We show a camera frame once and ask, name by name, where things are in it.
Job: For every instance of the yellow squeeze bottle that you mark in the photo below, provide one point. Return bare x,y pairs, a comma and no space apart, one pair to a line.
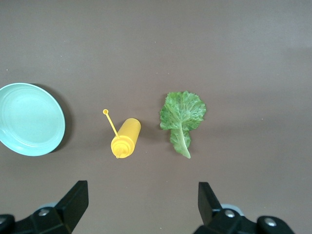
128,136

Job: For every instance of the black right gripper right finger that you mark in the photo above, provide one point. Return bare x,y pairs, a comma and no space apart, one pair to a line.
209,207

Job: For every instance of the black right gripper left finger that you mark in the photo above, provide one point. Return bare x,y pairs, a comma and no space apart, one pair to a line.
70,207

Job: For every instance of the green lettuce leaf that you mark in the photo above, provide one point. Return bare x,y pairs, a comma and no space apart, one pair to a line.
181,114

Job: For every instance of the mint green plate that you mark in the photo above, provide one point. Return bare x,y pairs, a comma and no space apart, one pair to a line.
29,119

